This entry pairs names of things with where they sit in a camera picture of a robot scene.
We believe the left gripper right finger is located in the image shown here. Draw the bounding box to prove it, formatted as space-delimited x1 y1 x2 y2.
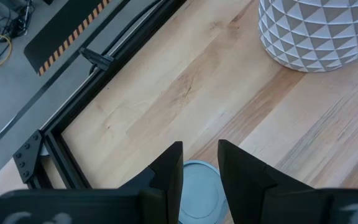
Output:
217 139 334 224

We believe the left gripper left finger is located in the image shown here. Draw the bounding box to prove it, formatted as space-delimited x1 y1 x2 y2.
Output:
118 141 185 224

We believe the white triangle-patterned plant pot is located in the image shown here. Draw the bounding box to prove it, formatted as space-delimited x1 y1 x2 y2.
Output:
257 0 358 73

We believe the black hazard-striped floor mat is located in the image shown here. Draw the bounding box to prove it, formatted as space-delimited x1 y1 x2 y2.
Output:
23 0 113 77

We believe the black aluminium table frame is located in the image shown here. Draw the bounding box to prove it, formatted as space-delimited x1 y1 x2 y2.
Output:
12 0 188 190

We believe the small black frame clamp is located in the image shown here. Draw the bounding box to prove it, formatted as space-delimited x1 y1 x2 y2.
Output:
78 46 114 72

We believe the black floor cable bundle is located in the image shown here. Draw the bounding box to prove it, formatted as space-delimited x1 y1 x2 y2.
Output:
0 0 35 41

